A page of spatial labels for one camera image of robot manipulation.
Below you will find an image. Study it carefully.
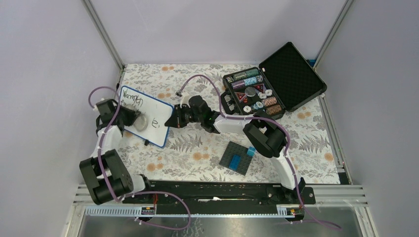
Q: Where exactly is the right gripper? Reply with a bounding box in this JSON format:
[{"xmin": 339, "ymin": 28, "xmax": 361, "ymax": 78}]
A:
[{"xmin": 165, "ymin": 104, "xmax": 203, "ymax": 129}]

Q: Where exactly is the grey mesh sponge eraser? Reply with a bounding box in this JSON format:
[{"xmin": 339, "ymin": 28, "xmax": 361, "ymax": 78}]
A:
[{"xmin": 132, "ymin": 113, "xmax": 148, "ymax": 132}]

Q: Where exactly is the blue framed whiteboard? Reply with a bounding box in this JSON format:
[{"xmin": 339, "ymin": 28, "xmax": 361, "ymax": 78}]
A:
[{"xmin": 120, "ymin": 86, "xmax": 174, "ymax": 148}]

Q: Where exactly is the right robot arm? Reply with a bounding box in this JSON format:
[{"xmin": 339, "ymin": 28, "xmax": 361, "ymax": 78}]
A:
[{"xmin": 165, "ymin": 96, "xmax": 305, "ymax": 203}]

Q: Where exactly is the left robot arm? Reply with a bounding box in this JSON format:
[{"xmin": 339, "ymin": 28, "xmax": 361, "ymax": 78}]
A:
[{"xmin": 79, "ymin": 99, "xmax": 153, "ymax": 205}]

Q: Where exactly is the floral table mat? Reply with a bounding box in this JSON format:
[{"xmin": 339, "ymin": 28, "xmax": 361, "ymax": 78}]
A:
[{"xmin": 113, "ymin": 63, "xmax": 341, "ymax": 185}]

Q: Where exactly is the dark grey lego baseplate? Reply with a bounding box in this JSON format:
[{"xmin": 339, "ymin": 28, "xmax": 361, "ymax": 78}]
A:
[{"xmin": 219, "ymin": 141, "xmax": 256, "ymax": 176}]

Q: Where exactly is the dark blue lego brick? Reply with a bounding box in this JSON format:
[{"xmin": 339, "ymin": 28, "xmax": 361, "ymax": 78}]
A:
[{"xmin": 228, "ymin": 155, "xmax": 241, "ymax": 171}]

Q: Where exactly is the light blue lego brick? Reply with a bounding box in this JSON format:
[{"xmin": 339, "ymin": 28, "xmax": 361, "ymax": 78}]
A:
[{"xmin": 247, "ymin": 147, "xmax": 256, "ymax": 157}]

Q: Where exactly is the black poker chip case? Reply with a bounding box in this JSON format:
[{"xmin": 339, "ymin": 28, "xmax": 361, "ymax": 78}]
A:
[{"xmin": 221, "ymin": 42, "xmax": 327, "ymax": 119}]

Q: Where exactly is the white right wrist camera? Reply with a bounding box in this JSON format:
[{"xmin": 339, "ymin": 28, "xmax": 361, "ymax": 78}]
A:
[{"xmin": 180, "ymin": 94, "xmax": 191, "ymax": 106}]

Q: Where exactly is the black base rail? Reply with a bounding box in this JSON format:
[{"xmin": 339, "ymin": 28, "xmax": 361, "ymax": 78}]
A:
[{"xmin": 123, "ymin": 180, "xmax": 316, "ymax": 215}]

